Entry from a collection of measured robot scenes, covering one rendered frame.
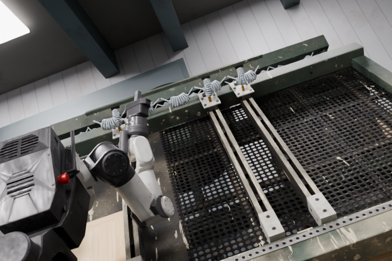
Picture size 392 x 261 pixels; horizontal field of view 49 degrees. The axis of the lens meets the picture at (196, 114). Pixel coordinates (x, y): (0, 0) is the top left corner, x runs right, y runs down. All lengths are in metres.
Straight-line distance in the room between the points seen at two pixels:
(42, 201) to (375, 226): 1.10
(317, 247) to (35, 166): 0.96
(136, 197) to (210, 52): 4.04
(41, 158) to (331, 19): 4.65
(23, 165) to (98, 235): 0.73
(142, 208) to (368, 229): 0.78
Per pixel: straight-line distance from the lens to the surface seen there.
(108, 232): 1.96
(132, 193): 1.48
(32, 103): 5.92
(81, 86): 5.69
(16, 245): 1.14
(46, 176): 1.29
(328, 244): 1.60
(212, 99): 2.43
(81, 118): 3.05
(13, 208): 1.30
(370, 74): 2.56
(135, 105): 1.73
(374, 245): 1.66
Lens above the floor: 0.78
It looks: 24 degrees up
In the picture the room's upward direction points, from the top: 20 degrees counter-clockwise
